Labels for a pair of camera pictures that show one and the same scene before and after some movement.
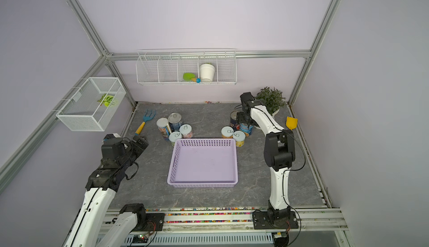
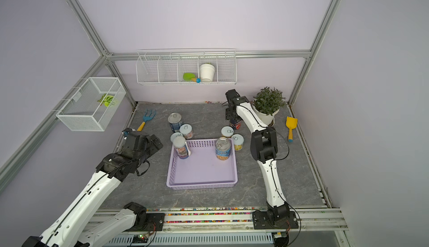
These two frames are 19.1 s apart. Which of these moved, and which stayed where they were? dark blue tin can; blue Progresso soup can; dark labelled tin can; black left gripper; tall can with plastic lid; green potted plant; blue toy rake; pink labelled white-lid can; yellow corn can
Moved: black left gripper; blue Progresso soup can; tall can with plastic lid
Stayed: blue toy rake; green potted plant; yellow corn can; pink labelled white-lid can; dark labelled tin can; dark blue tin can
